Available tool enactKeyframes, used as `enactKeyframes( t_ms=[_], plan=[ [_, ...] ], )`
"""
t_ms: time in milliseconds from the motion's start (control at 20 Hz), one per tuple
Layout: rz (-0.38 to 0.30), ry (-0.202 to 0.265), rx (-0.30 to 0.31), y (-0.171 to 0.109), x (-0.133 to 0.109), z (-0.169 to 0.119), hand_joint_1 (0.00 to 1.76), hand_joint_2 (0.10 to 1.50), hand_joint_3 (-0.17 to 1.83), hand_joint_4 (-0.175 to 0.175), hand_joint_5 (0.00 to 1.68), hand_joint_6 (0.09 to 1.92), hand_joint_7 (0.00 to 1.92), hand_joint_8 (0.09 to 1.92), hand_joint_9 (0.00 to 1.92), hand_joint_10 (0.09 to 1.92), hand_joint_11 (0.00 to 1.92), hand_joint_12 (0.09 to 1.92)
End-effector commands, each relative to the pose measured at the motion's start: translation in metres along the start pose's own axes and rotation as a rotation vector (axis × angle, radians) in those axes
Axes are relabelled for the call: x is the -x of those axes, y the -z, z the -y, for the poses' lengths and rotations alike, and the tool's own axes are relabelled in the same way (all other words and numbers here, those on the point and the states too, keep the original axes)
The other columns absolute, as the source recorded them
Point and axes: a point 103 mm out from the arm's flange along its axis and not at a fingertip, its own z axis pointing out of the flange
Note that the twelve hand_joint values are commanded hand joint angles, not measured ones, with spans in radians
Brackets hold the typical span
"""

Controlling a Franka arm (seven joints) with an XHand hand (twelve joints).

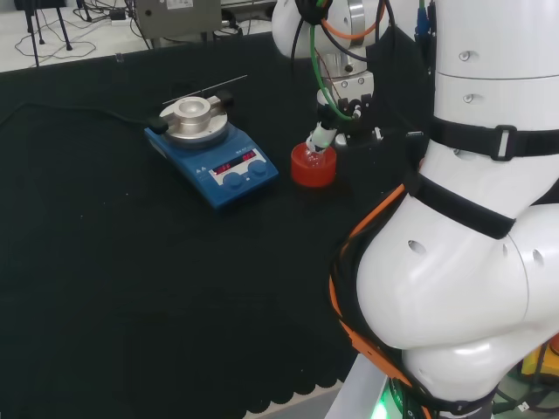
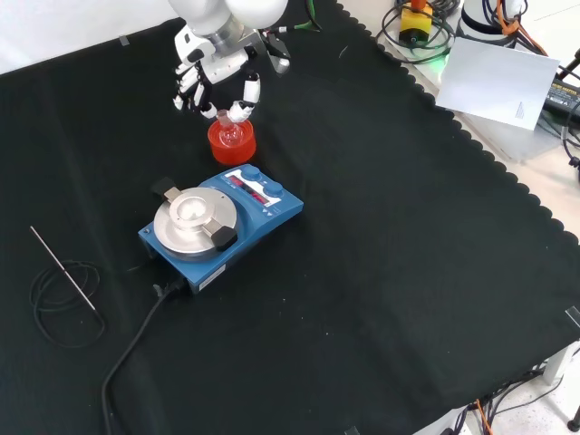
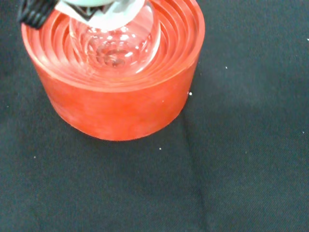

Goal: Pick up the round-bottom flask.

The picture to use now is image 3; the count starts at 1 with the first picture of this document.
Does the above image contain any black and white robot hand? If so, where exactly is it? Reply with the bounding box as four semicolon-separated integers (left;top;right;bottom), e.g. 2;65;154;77
17;0;145;31

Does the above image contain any orange flask support ring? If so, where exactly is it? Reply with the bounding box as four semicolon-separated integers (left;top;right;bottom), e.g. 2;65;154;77
21;0;206;142

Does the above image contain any black bench cloth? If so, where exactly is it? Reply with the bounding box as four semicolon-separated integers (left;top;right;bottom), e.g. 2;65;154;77
0;0;309;232

